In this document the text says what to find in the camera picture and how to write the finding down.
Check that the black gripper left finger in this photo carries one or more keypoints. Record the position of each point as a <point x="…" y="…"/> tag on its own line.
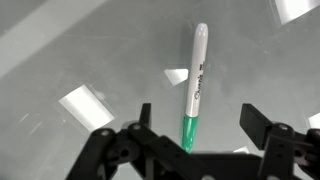
<point x="100" y="156"/>

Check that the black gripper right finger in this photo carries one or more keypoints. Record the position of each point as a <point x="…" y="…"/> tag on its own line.
<point x="280" y="153"/>

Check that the white marker with green cap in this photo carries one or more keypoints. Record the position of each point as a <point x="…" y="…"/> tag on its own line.
<point x="196" y="73"/>

